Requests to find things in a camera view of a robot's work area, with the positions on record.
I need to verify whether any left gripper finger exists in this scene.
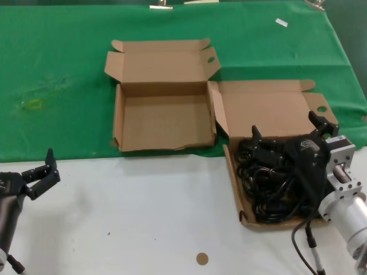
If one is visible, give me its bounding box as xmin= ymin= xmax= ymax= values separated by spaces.
xmin=21 ymin=148 xmax=56 ymax=183
xmin=27 ymin=162 xmax=61 ymax=201

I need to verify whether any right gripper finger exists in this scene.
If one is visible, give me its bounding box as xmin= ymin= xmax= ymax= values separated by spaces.
xmin=251 ymin=125 xmax=287 ymax=169
xmin=308 ymin=111 xmax=339 ymax=140

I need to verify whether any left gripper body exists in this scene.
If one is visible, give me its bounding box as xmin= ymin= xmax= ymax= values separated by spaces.
xmin=0 ymin=171 xmax=29 ymax=198

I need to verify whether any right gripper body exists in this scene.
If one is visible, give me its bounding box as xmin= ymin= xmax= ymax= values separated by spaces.
xmin=283 ymin=130 xmax=330 ymax=207

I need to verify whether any cardboard box with torn edge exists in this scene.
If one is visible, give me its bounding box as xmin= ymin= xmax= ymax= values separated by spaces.
xmin=103 ymin=38 xmax=221 ymax=152

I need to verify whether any green table cloth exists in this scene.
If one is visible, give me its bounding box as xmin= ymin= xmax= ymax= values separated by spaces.
xmin=0 ymin=0 xmax=367 ymax=163

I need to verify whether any open cardboard box of cables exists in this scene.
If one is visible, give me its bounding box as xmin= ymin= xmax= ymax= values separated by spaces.
xmin=208 ymin=79 xmax=339 ymax=233

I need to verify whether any coiled black power cable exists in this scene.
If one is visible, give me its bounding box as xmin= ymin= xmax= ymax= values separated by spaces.
xmin=253 ymin=200 xmax=307 ymax=224

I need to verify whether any yellow tape ring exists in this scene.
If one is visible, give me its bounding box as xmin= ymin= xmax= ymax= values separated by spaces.
xmin=24 ymin=99 xmax=44 ymax=111

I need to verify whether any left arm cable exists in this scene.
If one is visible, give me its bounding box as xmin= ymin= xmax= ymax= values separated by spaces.
xmin=7 ymin=254 xmax=28 ymax=275

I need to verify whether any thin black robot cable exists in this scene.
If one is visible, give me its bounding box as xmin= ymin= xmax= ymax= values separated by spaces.
xmin=291 ymin=217 xmax=316 ymax=275

